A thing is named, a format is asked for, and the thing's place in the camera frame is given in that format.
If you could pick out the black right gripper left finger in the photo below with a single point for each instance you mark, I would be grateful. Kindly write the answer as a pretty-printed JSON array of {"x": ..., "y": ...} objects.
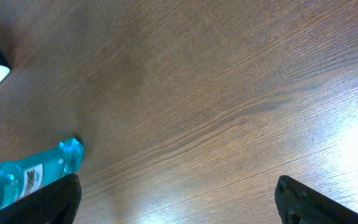
[{"x": 56, "y": 203}]

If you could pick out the blue mouthwash bottle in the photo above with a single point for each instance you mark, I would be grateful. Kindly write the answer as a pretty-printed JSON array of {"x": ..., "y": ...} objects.
[{"x": 23, "y": 177}]

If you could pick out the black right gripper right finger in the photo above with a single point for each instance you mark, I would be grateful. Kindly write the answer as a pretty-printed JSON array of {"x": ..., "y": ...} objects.
[{"x": 298, "y": 204}]

